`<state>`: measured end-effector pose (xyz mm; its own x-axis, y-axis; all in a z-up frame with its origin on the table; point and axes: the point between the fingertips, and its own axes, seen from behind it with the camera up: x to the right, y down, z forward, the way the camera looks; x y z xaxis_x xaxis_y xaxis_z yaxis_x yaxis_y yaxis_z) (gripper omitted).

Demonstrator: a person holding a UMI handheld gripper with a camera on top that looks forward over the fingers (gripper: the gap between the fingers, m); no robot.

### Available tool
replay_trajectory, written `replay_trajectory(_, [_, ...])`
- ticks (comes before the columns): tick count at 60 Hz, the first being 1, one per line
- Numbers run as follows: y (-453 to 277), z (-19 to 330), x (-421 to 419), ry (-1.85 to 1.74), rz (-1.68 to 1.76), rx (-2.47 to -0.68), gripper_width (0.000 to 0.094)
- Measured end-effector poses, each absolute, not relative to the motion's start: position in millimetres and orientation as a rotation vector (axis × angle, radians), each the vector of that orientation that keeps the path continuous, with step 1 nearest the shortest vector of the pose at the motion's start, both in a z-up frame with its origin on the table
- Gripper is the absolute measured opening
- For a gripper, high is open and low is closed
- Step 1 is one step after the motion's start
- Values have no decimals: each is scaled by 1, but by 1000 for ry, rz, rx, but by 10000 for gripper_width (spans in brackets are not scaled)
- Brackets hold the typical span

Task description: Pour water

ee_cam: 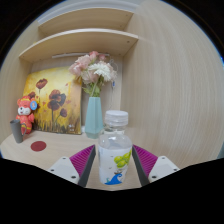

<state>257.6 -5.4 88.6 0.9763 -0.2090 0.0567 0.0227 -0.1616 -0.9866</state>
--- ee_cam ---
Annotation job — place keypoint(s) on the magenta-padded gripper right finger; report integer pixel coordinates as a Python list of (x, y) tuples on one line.
[(161, 166)]

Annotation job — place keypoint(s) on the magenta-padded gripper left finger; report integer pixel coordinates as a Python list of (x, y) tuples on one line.
[(63, 168)]

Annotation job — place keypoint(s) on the clear plastic water bottle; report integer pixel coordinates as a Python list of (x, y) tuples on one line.
[(114, 150)]

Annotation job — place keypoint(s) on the flat round red coaster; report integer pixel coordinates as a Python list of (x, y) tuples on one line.
[(38, 146)]

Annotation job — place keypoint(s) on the teal faceted vase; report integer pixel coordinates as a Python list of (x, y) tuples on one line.
[(93, 118)]

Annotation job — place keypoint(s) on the red plush toy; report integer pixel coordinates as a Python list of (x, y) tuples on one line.
[(25, 115)]

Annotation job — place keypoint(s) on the yellow poppy flower painting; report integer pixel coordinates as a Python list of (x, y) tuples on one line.
[(56, 100)]

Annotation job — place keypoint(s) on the pink and white flower bouquet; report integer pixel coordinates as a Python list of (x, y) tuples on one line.
[(95, 70)]

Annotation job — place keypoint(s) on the light wood shelf board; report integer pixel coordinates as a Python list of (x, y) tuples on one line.
[(80, 41), (88, 18)]

